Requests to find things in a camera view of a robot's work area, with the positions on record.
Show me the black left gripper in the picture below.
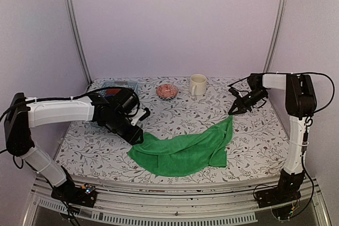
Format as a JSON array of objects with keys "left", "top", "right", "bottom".
[{"left": 109, "top": 111, "right": 145, "bottom": 146}]

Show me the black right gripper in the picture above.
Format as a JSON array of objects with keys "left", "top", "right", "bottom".
[{"left": 229, "top": 89, "right": 268, "bottom": 115}]

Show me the green microfibre towel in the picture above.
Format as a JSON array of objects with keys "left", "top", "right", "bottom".
[{"left": 128, "top": 116, "right": 233, "bottom": 177}]

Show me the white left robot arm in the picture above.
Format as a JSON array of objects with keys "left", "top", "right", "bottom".
[{"left": 1, "top": 87, "right": 150, "bottom": 202}]

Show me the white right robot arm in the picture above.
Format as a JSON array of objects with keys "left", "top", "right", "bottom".
[{"left": 228, "top": 73, "right": 317, "bottom": 175}]

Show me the red rolled towel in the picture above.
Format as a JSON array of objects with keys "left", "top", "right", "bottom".
[{"left": 105, "top": 88, "right": 121, "bottom": 96}]

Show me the light blue plastic basket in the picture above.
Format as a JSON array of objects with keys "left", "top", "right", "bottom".
[{"left": 99, "top": 80, "right": 139, "bottom": 96}]

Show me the cream ceramic mug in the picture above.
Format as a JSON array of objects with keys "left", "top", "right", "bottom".
[{"left": 190, "top": 74, "right": 207, "bottom": 96}]

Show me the red patterned small bowl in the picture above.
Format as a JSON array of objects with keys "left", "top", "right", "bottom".
[{"left": 156, "top": 84, "right": 179, "bottom": 101}]

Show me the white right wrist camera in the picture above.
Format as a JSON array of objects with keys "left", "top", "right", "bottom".
[{"left": 228, "top": 87, "right": 242, "bottom": 98}]

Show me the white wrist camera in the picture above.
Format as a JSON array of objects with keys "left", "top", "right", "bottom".
[
  {"left": 228, "top": 87, "right": 242, "bottom": 98},
  {"left": 129, "top": 107, "right": 150, "bottom": 126}
]

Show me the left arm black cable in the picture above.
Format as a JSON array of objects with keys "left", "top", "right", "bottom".
[{"left": 0, "top": 89, "right": 144, "bottom": 170}]

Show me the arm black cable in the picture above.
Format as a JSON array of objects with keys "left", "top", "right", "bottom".
[
  {"left": 227, "top": 71, "right": 336, "bottom": 205},
  {"left": 0, "top": 89, "right": 144, "bottom": 170}
]

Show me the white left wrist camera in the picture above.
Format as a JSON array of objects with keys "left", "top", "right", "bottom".
[{"left": 129, "top": 107, "right": 150, "bottom": 126}]

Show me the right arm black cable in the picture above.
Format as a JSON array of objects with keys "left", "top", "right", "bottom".
[{"left": 227, "top": 71, "right": 336, "bottom": 205}]

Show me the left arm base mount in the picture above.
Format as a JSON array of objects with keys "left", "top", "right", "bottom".
[{"left": 51, "top": 176, "right": 97, "bottom": 208}]

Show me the aluminium front rail frame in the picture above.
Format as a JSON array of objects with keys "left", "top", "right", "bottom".
[{"left": 23, "top": 175, "right": 332, "bottom": 226}]

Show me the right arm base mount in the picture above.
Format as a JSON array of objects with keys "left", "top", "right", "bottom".
[{"left": 254, "top": 169, "right": 305, "bottom": 208}]

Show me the aluminium right corner post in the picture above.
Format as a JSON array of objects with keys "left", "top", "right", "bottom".
[{"left": 263, "top": 0, "right": 288, "bottom": 73}]

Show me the aluminium corner post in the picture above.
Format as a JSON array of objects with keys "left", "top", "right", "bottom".
[
  {"left": 263, "top": 0, "right": 288, "bottom": 73},
  {"left": 65, "top": 0, "right": 92, "bottom": 85}
]

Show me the aluminium left corner post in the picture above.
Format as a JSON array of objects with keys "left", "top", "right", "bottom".
[{"left": 65, "top": 0, "right": 92, "bottom": 85}]

